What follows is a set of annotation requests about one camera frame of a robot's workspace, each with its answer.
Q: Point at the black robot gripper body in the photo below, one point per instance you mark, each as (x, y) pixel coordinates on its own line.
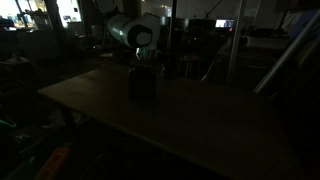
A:
(148, 58)

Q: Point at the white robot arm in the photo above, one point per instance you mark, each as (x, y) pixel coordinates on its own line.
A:
(141, 34)

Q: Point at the dark open box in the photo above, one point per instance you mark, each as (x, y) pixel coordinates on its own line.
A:
(141, 84)

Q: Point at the wooden stool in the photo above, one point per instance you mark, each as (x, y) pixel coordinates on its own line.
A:
(186, 63)

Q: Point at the lit computer monitor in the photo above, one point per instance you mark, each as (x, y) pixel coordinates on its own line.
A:
(224, 23)

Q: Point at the metal tripod pole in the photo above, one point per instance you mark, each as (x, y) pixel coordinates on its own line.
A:
(236, 40)

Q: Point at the orange tool on floor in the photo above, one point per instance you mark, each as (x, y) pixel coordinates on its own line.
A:
(54, 164)

